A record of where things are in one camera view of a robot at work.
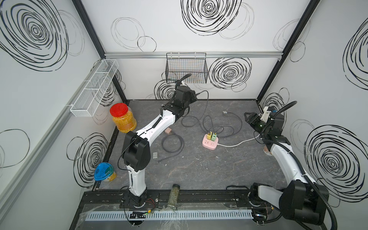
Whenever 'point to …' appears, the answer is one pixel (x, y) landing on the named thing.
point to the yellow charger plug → (209, 135)
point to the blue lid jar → (104, 170)
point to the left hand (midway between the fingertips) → (195, 91)
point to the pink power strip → (209, 143)
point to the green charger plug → (213, 136)
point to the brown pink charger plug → (167, 131)
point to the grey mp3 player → (155, 155)
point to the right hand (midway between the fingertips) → (248, 115)
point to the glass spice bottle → (173, 195)
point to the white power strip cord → (239, 143)
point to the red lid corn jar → (123, 117)
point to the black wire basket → (179, 64)
